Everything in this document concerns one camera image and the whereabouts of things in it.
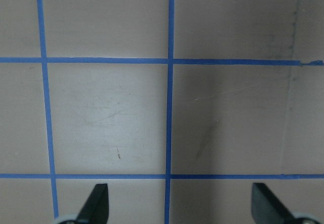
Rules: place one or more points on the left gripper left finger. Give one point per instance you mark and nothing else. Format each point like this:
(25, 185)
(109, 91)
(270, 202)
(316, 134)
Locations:
(96, 208)

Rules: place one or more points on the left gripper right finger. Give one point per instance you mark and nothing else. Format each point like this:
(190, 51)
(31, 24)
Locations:
(267, 208)

